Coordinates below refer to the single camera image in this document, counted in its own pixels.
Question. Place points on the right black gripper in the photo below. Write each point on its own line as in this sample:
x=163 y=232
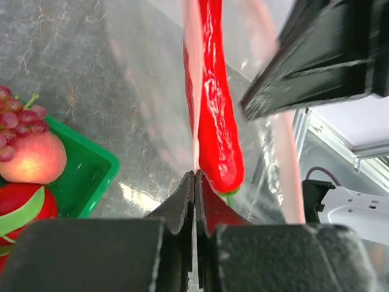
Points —
x=330 y=51

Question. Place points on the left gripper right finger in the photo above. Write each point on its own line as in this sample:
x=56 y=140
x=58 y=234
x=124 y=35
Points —
x=236 y=255

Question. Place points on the clear pink zip top bag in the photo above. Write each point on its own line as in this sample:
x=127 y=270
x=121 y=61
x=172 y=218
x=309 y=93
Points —
x=149 y=39

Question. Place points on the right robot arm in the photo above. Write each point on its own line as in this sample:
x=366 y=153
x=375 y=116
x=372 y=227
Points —
x=366 y=213

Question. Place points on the red chili pepper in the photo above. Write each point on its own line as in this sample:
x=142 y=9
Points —
x=216 y=149

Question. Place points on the pink dragon fruit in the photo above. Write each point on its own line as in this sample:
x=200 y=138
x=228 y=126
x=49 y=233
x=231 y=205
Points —
x=21 y=204

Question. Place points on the red grapes bunch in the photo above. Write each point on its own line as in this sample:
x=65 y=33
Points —
x=19 y=120

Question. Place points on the peach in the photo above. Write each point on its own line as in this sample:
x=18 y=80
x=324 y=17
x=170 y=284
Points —
x=39 y=159

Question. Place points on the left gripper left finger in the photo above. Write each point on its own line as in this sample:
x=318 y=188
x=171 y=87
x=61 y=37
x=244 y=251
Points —
x=152 y=253

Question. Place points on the green plastic crate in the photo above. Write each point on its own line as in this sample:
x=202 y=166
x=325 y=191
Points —
x=89 y=171

